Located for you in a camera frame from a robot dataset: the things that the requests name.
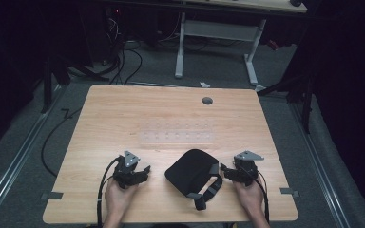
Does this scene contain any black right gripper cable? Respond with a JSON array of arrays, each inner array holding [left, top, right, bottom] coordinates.
[[252, 170, 271, 224]]

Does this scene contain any bundle of black floor cables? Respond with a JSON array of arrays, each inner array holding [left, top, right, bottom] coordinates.
[[103, 15, 144, 86]]

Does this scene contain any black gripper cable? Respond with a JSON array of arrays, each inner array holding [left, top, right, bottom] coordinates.
[[96, 155, 122, 228], [252, 170, 271, 224]]

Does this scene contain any black metal stand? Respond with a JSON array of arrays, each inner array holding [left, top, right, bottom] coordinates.
[[256, 70, 316, 135], [40, 55, 110, 114]]

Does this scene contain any person's left hand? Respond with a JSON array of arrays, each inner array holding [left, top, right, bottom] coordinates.
[[104, 179, 140, 220]]

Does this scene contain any clear plastic strip with holes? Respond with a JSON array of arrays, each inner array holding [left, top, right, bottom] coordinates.
[[138, 121, 217, 145]]

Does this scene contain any metal floor rail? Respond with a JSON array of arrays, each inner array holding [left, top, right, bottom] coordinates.
[[0, 84, 65, 224], [289, 102, 351, 228]]

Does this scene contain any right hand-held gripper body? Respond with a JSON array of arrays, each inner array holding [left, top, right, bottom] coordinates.
[[232, 150, 265, 187]]

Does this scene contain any black pouch with strap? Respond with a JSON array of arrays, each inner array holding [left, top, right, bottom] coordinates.
[[163, 148, 224, 212]]

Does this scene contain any black floor cable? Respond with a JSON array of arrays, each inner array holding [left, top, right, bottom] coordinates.
[[40, 106, 84, 179]]

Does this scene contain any grey tape strip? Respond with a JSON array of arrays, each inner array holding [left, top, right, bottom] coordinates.
[[40, 191, 65, 201], [279, 186, 300, 199]]

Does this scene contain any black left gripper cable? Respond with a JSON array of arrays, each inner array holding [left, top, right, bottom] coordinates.
[[96, 155, 122, 228]]

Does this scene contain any white metal desk frame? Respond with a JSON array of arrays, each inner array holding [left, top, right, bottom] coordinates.
[[174, 11, 268, 87]]

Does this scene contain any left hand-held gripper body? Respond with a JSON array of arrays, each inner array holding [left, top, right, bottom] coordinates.
[[111, 150, 142, 190]]

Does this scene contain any person's right hand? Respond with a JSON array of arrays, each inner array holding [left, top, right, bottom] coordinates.
[[233, 179, 264, 220]]

